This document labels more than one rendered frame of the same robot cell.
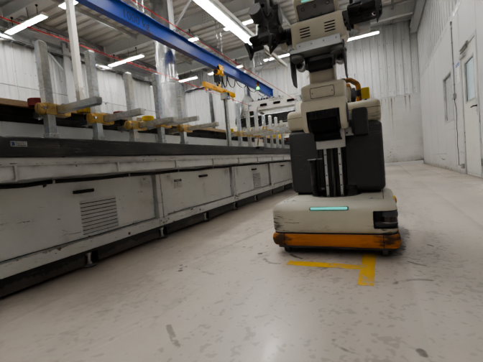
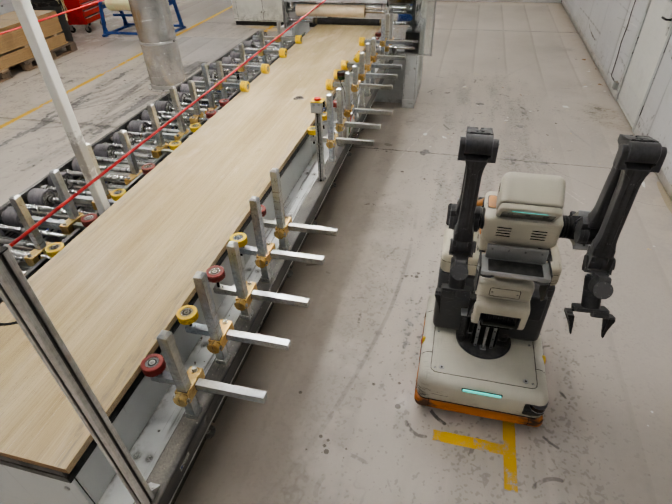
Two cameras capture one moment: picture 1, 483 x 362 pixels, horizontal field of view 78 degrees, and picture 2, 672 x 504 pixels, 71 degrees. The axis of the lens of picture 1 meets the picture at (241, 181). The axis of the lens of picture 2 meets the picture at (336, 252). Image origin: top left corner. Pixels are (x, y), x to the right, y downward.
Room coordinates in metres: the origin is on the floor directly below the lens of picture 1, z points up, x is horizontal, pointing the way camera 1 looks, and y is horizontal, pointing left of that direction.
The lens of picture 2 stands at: (0.28, 0.47, 2.21)
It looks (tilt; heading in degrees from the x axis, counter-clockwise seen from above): 38 degrees down; 350
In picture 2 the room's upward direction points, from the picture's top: 2 degrees counter-clockwise
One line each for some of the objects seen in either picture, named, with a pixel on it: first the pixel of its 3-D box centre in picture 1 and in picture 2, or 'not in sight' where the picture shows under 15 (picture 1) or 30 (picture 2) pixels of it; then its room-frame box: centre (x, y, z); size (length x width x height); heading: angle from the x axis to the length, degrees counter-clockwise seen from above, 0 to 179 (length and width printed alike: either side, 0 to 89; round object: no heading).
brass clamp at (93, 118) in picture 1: (100, 118); (220, 336); (1.60, 0.72, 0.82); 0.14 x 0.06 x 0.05; 154
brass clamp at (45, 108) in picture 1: (53, 110); (189, 386); (1.38, 0.82, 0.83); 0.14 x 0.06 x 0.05; 154
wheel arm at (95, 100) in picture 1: (65, 108); (207, 386); (1.37, 0.76, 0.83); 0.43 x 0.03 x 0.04; 64
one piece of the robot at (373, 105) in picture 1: (334, 143); (492, 283); (1.87, -0.60, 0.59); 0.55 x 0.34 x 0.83; 65
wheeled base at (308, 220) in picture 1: (338, 214); (479, 352); (1.78, -0.56, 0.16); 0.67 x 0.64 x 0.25; 155
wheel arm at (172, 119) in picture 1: (145, 124); (260, 295); (1.82, 0.55, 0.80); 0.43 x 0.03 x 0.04; 64
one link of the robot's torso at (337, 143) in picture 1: (338, 123); (511, 308); (1.61, -0.55, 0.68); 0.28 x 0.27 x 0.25; 65
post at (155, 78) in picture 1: (158, 109); (261, 242); (2.03, 0.51, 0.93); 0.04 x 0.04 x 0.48; 64
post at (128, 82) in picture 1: (131, 113); (241, 287); (1.81, 0.62, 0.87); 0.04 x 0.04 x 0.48; 64
